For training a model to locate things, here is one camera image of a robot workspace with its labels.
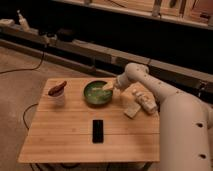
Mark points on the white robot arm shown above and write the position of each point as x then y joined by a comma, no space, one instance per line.
184,121

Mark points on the green ceramic bowl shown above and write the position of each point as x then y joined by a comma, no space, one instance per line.
95,95

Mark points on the white spray bottle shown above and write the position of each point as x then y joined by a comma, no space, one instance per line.
23,22

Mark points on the black device on ledge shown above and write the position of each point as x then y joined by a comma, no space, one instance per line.
65,35

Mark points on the brown sausage in cup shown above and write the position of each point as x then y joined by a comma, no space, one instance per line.
57,88

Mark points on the wooden shelf rail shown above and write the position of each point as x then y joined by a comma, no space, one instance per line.
86,55

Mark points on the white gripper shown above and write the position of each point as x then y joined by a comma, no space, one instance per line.
121,83

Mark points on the black smartphone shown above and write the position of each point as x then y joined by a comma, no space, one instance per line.
97,131

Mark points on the white paper cup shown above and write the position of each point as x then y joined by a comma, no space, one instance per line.
58,98

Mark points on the white sponge block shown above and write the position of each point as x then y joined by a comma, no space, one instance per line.
132,110

